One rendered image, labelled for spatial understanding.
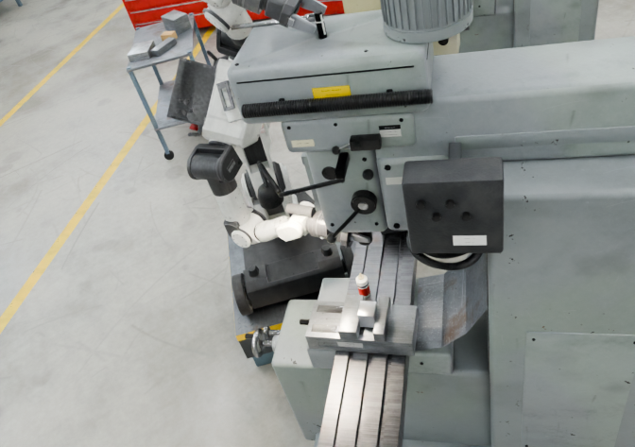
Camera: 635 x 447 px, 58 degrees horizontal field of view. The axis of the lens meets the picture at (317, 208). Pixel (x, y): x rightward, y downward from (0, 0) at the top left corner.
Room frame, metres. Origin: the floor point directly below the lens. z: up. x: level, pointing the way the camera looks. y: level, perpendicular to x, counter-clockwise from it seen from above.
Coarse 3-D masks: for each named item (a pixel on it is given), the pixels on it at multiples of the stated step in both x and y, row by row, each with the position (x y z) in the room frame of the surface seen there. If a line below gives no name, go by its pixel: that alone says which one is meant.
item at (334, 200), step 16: (320, 160) 1.23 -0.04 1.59; (336, 160) 1.22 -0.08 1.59; (352, 160) 1.20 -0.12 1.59; (368, 160) 1.19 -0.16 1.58; (320, 176) 1.24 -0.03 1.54; (352, 176) 1.21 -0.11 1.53; (320, 192) 1.24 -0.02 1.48; (336, 192) 1.22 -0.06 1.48; (352, 192) 1.21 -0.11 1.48; (336, 208) 1.23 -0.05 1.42; (384, 208) 1.19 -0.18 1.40; (336, 224) 1.23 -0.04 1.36; (352, 224) 1.22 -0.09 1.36; (368, 224) 1.20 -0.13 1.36; (384, 224) 1.19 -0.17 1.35
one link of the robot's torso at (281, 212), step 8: (288, 184) 1.98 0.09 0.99; (248, 192) 1.96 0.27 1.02; (248, 200) 1.98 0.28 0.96; (256, 200) 2.00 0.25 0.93; (288, 200) 1.97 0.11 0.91; (256, 208) 1.97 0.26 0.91; (280, 208) 2.05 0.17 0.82; (272, 216) 2.06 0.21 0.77; (280, 216) 2.06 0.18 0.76; (288, 216) 2.00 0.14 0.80
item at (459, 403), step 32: (288, 320) 1.49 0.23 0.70; (480, 320) 1.25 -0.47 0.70; (288, 352) 1.34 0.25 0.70; (480, 352) 1.12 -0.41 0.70; (288, 384) 1.29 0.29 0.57; (320, 384) 1.25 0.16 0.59; (416, 384) 1.12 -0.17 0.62; (448, 384) 1.08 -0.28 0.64; (480, 384) 1.04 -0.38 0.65; (320, 416) 1.27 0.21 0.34; (416, 416) 1.13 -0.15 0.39; (448, 416) 1.08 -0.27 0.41; (480, 416) 1.04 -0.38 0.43
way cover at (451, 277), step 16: (448, 272) 1.37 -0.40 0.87; (464, 272) 1.30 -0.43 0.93; (480, 272) 1.19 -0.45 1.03; (432, 288) 1.34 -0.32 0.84; (448, 288) 1.29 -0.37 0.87; (464, 288) 1.23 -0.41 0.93; (432, 304) 1.27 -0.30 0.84; (448, 304) 1.22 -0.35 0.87; (464, 304) 1.16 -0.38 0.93; (480, 304) 1.08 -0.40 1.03; (432, 320) 1.20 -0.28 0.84; (448, 320) 1.16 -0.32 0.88; (464, 320) 1.10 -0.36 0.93; (432, 336) 1.14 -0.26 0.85; (448, 336) 1.10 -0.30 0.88
